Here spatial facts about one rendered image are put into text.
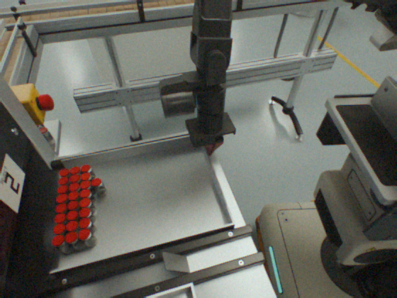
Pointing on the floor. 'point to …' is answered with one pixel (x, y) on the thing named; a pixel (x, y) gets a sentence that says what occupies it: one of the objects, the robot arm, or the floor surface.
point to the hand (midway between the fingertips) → (209, 151)
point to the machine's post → (45, 152)
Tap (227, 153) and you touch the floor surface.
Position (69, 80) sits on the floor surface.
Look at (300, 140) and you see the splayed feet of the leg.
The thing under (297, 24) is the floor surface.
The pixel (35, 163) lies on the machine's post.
